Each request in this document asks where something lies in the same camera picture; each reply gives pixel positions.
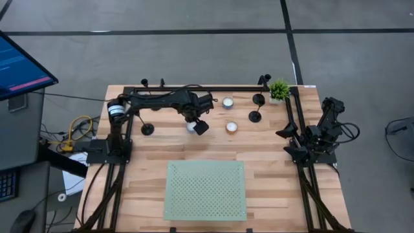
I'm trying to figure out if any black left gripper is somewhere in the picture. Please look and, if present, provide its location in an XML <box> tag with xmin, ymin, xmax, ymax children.
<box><xmin>180</xmin><ymin>95</ymin><xmax>210</xmax><ymax>136</ymax></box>

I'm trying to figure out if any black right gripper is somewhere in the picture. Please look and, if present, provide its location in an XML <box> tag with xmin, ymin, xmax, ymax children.
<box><xmin>275</xmin><ymin>122</ymin><xmax>324</xmax><ymax>164</ymax></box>

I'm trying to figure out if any orange tin candle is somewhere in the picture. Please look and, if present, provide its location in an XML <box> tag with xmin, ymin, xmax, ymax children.
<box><xmin>225</xmin><ymin>120</ymin><xmax>239</xmax><ymax>134</ymax></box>

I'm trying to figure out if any black candlestick holder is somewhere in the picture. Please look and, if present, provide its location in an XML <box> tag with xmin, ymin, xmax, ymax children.
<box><xmin>137</xmin><ymin>112</ymin><xmax>155</xmax><ymax>136</ymax></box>
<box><xmin>140</xmin><ymin>78</ymin><xmax>162</xmax><ymax>112</ymax></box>
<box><xmin>252</xmin><ymin>74</ymin><xmax>272</xmax><ymax>107</ymax></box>
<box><xmin>248</xmin><ymin>103</ymin><xmax>263</xmax><ymax>124</ymax></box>

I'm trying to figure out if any green perforated metal shelf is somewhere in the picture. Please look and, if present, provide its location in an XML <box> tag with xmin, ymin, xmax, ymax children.
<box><xmin>163</xmin><ymin>160</ymin><xmax>248</xmax><ymax>223</ymax></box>

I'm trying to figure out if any green plant in white pot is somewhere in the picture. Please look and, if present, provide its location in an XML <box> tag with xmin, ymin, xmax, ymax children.
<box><xmin>268</xmin><ymin>78</ymin><xmax>292</xmax><ymax>105</ymax></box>

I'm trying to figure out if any white paper sheet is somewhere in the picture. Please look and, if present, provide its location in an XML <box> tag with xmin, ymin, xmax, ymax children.
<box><xmin>61</xmin><ymin>151</ymin><xmax>89</xmax><ymax>196</ymax></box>

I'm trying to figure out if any black desk beam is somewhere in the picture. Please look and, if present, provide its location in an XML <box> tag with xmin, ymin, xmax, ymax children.
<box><xmin>38</xmin><ymin>144</ymin><xmax>89</xmax><ymax>178</ymax></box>

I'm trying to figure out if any grey desk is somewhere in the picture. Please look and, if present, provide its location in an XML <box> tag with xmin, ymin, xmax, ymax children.
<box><xmin>0</xmin><ymin>87</ymin><xmax>52</xmax><ymax>233</ymax></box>

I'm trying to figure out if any grey monitor stand plate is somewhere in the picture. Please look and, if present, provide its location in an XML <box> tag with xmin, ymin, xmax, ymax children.
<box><xmin>7</xmin><ymin>93</ymin><xmax>28</xmax><ymax>113</ymax></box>

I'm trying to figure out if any monitor with blue screen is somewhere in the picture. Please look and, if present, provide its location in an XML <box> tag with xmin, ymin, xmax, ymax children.
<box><xmin>0</xmin><ymin>30</ymin><xmax>60</xmax><ymax>102</ymax></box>

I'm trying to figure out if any black computer mouse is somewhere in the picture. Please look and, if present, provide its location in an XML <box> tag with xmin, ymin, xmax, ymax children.
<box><xmin>10</xmin><ymin>209</ymin><xmax>37</xmax><ymax>233</ymax></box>

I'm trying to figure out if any black keyboard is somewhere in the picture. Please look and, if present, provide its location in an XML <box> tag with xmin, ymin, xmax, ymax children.
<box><xmin>0</xmin><ymin>168</ymin><xmax>17</xmax><ymax>202</ymax></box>

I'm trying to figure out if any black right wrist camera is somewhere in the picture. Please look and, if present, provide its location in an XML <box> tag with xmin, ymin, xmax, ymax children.
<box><xmin>305</xmin><ymin>124</ymin><xmax>321</xmax><ymax>140</ymax></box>

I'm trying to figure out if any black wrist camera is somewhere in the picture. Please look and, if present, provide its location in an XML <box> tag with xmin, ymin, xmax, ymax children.
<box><xmin>305</xmin><ymin>124</ymin><xmax>321</xmax><ymax>140</ymax></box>
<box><xmin>197</xmin><ymin>92</ymin><xmax>215</xmax><ymax>111</ymax></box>

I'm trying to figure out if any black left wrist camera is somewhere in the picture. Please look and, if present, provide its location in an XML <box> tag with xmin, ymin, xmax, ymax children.
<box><xmin>197</xmin><ymin>92</ymin><xmax>215</xmax><ymax>111</ymax></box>

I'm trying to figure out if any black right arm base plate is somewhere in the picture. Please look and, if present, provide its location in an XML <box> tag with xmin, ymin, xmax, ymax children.
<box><xmin>292</xmin><ymin>142</ymin><xmax>338</xmax><ymax>165</ymax></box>

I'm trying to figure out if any black metal table frame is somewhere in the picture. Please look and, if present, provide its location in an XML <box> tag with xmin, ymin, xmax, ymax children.
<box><xmin>73</xmin><ymin>77</ymin><xmax>355</xmax><ymax>233</ymax></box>

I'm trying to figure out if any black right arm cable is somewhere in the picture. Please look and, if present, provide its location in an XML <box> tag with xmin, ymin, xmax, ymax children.
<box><xmin>334</xmin><ymin>122</ymin><xmax>361</xmax><ymax>148</ymax></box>

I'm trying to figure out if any black floor cable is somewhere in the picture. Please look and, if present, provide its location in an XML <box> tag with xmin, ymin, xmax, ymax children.
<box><xmin>384</xmin><ymin>128</ymin><xmax>414</xmax><ymax>162</ymax></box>

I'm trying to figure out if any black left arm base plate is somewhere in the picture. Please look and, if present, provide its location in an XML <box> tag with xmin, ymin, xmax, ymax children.
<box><xmin>85</xmin><ymin>139</ymin><xmax>133</xmax><ymax>165</ymax></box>

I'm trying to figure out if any yellow cable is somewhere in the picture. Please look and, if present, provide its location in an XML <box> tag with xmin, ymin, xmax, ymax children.
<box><xmin>67</xmin><ymin>115</ymin><xmax>94</xmax><ymax>145</ymax></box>

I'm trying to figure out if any black power cable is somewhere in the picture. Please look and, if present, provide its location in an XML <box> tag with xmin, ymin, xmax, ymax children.
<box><xmin>79</xmin><ymin>162</ymin><xmax>108</xmax><ymax>229</ymax></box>

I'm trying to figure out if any thin black cable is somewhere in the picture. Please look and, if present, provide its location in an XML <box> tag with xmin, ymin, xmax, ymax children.
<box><xmin>31</xmin><ymin>91</ymin><xmax>111</xmax><ymax>102</ymax></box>

